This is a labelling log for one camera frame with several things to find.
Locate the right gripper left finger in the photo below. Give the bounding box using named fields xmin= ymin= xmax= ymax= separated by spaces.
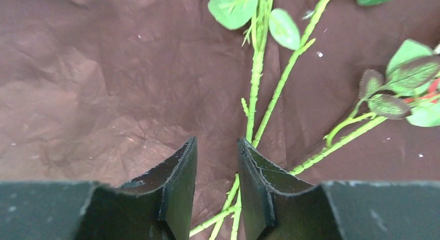
xmin=1 ymin=137 xmax=197 ymax=240

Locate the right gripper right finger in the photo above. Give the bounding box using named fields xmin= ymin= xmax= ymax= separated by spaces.
xmin=238 ymin=138 xmax=439 ymax=240

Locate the red paper bouquet wrapper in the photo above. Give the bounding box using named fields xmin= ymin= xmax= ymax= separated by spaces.
xmin=1 ymin=0 xmax=439 ymax=239

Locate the single peach rose stem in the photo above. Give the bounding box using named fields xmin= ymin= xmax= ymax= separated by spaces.
xmin=189 ymin=39 xmax=440 ymax=237

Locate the pale pink rose stem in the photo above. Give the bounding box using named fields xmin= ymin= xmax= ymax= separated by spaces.
xmin=209 ymin=0 xmax=390 ymax=239

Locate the pink double rose stem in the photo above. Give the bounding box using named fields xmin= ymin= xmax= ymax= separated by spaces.
xmin=208 ymin=0 xmax=276 ymax=240

